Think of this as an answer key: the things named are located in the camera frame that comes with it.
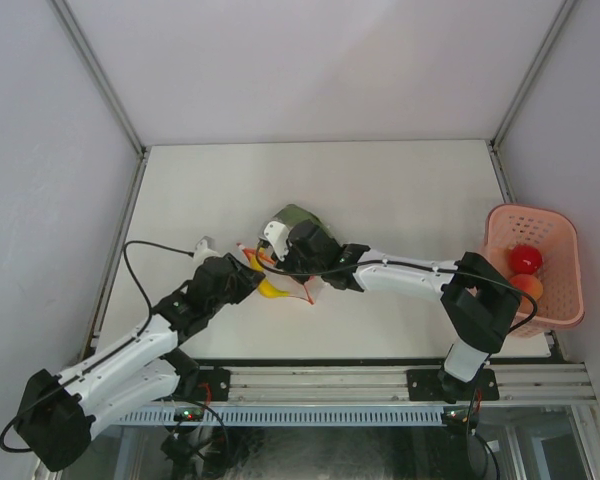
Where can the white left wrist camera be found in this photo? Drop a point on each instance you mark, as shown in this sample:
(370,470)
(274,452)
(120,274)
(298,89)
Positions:
(205,248)

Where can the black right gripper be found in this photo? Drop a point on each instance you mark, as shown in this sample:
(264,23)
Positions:
(285,264)

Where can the yellow fake banana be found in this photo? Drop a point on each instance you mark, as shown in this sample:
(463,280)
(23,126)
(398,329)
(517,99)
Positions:
(269,291)

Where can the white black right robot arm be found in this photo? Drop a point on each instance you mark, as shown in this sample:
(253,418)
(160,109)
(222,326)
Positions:
(479,302)

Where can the pink plastic basket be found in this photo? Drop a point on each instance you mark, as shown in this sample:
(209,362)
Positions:
(561,307)

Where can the perforated grey cable duct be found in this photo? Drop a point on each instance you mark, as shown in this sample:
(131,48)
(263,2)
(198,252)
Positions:
(168,415)

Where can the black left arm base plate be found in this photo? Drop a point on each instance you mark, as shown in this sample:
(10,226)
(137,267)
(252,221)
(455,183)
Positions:
(205,386)

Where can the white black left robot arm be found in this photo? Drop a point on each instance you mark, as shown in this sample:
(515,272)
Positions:
(61,414)

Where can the red fake apple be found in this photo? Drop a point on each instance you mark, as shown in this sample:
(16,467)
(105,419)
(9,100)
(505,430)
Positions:
(525,259)

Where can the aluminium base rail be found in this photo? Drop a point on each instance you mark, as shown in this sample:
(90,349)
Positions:
(518,384)

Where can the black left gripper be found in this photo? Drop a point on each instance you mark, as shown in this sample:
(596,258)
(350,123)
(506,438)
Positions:
(246,278)

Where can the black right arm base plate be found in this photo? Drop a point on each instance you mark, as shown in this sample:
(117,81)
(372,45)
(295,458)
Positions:
(428,384)

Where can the left aluminium corner post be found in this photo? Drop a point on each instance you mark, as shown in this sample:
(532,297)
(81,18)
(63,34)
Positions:
(88,57)

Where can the aluminium corner frame post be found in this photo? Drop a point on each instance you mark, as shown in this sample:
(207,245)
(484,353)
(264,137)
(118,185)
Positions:
(533,72)

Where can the clear zip top bag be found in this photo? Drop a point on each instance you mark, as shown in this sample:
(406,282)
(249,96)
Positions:
(306,290)

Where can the orange fake peach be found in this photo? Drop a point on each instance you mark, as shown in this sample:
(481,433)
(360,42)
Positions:
(529,284)

